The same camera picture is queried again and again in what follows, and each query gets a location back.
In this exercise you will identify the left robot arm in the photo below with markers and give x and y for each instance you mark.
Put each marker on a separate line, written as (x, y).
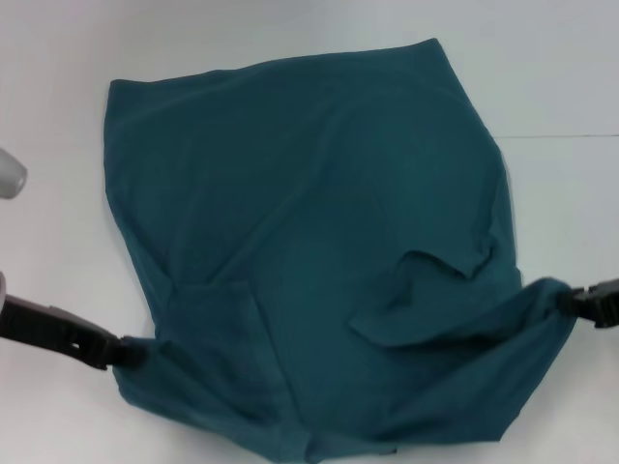
(2, 290)

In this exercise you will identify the teal blue shirt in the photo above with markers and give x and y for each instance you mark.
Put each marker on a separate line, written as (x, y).
(314, 217)

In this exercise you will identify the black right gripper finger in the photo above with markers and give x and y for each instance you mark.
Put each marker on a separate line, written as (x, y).
(592, 311)
(602, 288)

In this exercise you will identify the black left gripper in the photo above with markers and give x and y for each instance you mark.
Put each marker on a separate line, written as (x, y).
(53, 328)

